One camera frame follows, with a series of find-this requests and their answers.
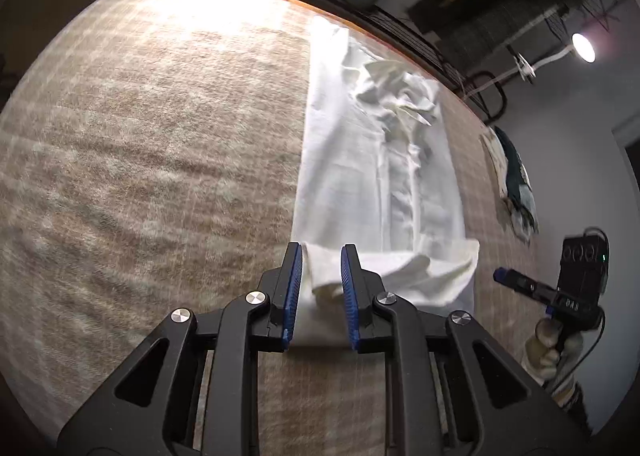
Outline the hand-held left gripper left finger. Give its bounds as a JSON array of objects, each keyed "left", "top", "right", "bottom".
[{"left": 56, "top": 242, "right": 304, "bottom": 456}]

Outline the black cable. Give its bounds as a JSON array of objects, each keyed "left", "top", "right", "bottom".
[{"left": 542, "top": 227, "right": 611, "bottom": 389}]

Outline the white shirt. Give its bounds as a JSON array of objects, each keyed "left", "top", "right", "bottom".
[{"left": 286, "top": 16, "right": 481, "bottom": 350}]

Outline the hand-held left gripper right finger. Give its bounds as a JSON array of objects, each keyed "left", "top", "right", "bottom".
[{"left": 340, "top": 244, "right": 588, "bottom": 456}]

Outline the person's right hand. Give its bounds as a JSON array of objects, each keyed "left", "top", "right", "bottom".
[{"left": 521, "top": 317, "right": 585, "bottom": 387}]

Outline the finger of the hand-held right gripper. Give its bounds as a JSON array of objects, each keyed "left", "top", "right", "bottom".
[{"left": 493, "top": 267, "right": 557, "bottom": 301}]

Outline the beige checked blanket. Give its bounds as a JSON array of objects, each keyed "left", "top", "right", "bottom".
[{"left": 0, "top": 0, "right": 556, "bottom": 456}]

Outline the white desk lamp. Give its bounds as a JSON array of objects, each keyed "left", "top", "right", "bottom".
[{"left": 465, "top": 32, "right": 597, "bottom": 101}]

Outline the pile of dark clothes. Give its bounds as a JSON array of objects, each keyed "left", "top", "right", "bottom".
[{"left": 480, "top": 126, "right": 541, "bottom": 243}]

